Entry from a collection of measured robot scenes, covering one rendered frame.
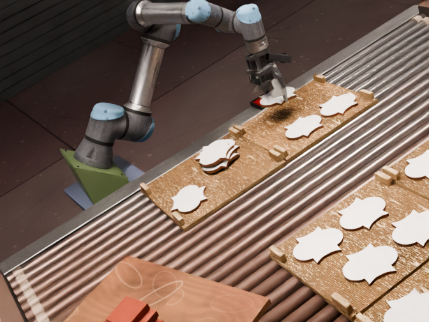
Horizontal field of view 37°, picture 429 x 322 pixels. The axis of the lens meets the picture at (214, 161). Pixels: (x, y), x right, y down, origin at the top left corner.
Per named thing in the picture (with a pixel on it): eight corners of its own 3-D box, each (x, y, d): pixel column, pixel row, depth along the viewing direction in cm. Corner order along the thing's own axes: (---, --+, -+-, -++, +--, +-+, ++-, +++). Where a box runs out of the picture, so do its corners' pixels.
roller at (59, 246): (11, 282, 220) (4, 272, 218) (420, 22, 276) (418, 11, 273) (14, 289, 216) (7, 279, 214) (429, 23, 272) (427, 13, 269)
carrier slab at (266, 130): (233, 134, 242) (232, 130, 241) (316, 81, 254) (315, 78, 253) (288, 163, 214) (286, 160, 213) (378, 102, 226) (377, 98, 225)
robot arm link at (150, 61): (105, 135, 258) (139, 0, 250) (135, 139, 268) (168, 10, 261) (122, 143, 249) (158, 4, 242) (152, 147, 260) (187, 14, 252)
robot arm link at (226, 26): (206, 4, 223) (228, 5, 215) (228, 13, 230) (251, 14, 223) (202, 27, 223) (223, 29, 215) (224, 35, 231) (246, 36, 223)
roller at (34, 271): (15, 289, 216) (7, 279, 214) (429, 23, 272) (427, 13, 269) (18, 296, 212) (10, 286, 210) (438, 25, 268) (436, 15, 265)
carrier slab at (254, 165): (142, 192, 231) (140, 188, 230) (233, 134, 242) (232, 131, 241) (185, 232, 202) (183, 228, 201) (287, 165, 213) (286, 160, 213)
